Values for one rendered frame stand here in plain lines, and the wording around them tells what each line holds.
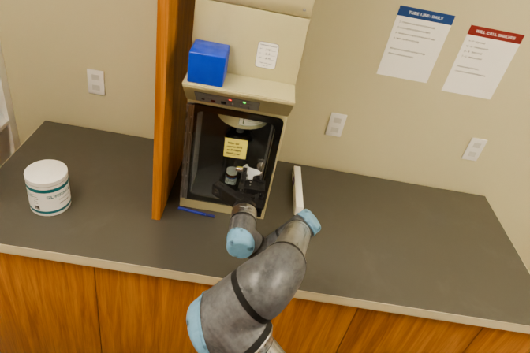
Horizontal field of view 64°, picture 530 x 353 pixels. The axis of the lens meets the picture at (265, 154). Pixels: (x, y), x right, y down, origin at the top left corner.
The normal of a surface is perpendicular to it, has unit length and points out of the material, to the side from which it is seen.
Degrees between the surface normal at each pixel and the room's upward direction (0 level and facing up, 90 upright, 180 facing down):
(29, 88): 90
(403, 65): 90
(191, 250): 0
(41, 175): 0
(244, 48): 90
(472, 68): 90
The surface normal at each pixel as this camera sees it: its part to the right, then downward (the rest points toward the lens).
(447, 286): 0.17, -0.80
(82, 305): -0.05, 0.57
